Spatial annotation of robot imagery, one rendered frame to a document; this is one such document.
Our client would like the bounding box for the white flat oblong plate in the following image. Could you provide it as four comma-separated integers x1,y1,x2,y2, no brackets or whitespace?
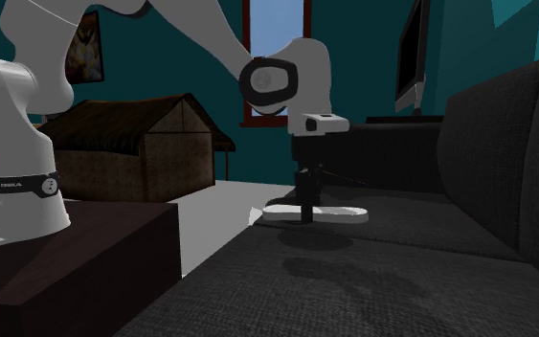
260,204,371,225

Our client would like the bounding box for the dark television table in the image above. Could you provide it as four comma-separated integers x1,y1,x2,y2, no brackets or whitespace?
365,114,445,125

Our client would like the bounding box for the red framed window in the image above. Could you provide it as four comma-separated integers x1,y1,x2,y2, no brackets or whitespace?
239,0,314,129

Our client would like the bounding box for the black flat screen television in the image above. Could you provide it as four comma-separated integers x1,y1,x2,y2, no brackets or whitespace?
393,0,434,118

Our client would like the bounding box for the dark grey sofa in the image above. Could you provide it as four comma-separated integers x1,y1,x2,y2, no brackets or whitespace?
112,47,539,337

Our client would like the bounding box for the brown wooden toy house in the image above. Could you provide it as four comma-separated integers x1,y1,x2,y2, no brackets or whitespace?
34,92,237,205

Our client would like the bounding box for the dark brown robot stand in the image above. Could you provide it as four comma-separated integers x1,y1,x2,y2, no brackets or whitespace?
0,199,183,337

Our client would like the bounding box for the dark framed wall picture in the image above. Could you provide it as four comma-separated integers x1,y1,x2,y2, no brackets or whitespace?
64,10,106,86

